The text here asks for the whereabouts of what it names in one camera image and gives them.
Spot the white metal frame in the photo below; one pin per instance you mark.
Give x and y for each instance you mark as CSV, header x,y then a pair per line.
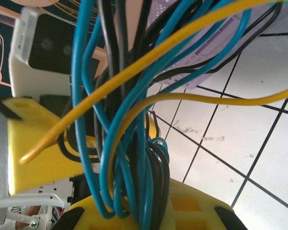
x,y
26,198

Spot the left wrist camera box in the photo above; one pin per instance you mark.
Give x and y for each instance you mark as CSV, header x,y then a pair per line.
x,y
50,43

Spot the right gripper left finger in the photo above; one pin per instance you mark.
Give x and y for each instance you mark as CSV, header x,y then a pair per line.
x,y
74,218

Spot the purple plastic basket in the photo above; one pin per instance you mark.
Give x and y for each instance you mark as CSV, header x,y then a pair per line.
x,y
213,40

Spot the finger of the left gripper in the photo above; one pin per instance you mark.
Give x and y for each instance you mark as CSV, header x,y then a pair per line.
x,y
156,129
38,172

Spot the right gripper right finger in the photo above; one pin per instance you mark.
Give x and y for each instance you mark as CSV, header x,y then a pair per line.
x,y
194,210

